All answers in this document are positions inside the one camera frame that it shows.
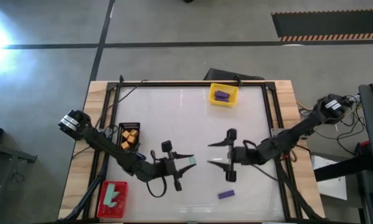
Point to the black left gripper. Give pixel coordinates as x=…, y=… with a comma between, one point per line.
x=166, y=168

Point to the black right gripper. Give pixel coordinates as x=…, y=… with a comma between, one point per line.
x=242, y=155

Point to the purple block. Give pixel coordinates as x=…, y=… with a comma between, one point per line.
x=222, y=99
x=226, y=194
x=222, y=93

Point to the long teal block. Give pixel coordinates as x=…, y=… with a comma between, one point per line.
x=109, y=194

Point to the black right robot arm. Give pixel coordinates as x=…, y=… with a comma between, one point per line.
x=298, y=130

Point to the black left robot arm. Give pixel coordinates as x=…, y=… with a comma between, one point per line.
x=111, y=149

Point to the yellow plastic basket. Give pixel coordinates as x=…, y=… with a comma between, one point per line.
x=233, y=99

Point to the black plastic basket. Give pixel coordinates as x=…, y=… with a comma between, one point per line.
x=128, y=126

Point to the red plastic basket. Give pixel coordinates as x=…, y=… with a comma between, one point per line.
x=122, y=208

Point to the black case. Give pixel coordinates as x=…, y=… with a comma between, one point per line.
x=226, y=74

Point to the white paper sheet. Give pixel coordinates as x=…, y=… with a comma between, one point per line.
x=329, y=186

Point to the dark side table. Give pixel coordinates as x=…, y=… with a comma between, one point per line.
x=371, y=130

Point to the black hazard striped mat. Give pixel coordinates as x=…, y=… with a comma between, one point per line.
x=329, y=25

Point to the grey metal stand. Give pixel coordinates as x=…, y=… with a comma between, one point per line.
x=8, y=151

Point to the black aluminium table frame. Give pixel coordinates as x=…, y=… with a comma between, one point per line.
x=189, y=84

